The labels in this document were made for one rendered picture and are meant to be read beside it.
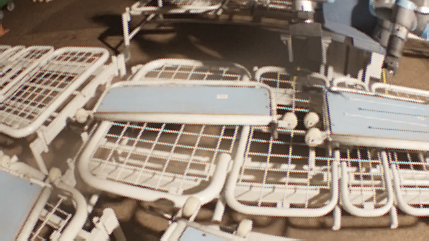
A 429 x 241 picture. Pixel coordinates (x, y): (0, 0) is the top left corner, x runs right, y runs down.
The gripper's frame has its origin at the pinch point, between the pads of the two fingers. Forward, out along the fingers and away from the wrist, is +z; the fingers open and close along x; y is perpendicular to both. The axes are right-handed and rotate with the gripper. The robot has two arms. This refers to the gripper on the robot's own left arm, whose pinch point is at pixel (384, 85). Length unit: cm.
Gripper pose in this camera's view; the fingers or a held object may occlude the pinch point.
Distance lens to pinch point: 133.0
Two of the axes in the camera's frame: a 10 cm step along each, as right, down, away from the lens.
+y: -4.9, 1.5, -8.6
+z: -2.7, 9.1, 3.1
